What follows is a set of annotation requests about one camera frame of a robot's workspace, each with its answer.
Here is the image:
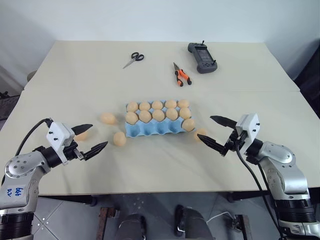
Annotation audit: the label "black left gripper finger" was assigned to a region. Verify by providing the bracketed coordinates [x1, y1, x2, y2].
[71, 123, 94, 136]
[83, 141, 109, 160]

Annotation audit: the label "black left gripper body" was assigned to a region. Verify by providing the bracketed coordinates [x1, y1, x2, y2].
[63, 140, 88, 161]

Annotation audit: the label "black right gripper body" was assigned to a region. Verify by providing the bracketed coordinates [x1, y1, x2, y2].
[223, 128, 248, 157]

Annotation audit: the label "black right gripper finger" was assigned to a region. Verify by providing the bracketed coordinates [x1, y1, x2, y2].
[196, 133, 227, 158]
[209, 115, 238, 130]

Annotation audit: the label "blue egg tray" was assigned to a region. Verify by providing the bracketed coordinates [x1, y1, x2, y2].
[123, 99, 196, 139]

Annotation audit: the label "orange black pliers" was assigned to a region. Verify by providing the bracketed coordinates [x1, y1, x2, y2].
[172, 61, 194, 88]

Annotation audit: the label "dark grey remote controller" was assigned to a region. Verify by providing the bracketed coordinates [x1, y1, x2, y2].
[187, 39, 219, 74]

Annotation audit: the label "black equipment crate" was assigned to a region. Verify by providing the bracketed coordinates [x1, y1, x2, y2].
[0, 90, 20, 121]

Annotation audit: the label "dark rounded shape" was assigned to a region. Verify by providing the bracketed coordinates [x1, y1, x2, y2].
[118, 213, 148, 240]
[174, 204, 214, 240]

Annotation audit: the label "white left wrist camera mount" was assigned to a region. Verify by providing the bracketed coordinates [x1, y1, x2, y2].
[45, 121, 76, 166]

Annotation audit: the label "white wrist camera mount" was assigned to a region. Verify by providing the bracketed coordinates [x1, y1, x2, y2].
[45, 121, 76, 166]
[235, 112, 261, 154]

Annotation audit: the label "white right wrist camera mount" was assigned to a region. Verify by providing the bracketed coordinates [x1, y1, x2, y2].
[235, 112, 261, 154]

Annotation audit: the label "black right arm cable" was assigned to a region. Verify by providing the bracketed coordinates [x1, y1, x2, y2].
[234, 136, 287, 240]

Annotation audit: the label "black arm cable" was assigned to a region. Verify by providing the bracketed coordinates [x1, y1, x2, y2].
[234, 136, 287, 240]
[14, 118, 55, 156]

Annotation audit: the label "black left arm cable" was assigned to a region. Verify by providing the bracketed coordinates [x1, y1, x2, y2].
[14, 118, 55, 156]

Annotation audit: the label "black table leg bracket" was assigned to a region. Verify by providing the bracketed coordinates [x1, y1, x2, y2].
[51, 194, 99, 208]

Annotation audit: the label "white cable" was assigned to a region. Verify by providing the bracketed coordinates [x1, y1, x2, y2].
[206, 210, 234, 224]

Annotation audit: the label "rusty metal frame post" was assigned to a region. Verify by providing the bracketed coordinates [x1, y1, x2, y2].
[98, 206, 118, 240]
[225, 213, 251, 240]

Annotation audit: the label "black handled scissors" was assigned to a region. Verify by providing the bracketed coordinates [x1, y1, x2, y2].
[122, 51, 145, 70]

